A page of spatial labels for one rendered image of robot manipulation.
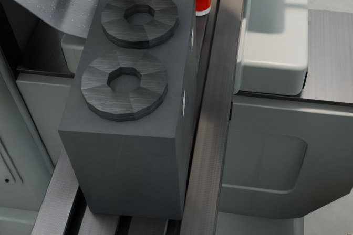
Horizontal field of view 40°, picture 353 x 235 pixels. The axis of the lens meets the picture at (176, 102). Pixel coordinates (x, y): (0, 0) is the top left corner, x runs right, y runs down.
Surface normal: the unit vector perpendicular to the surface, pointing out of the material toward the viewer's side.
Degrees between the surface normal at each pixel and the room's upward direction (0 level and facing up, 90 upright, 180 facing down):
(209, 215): 0
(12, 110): 89
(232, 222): 0
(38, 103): 90
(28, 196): 79
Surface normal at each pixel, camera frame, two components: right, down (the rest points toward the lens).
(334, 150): -0.17, 0.78
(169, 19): -0.04, -0.62
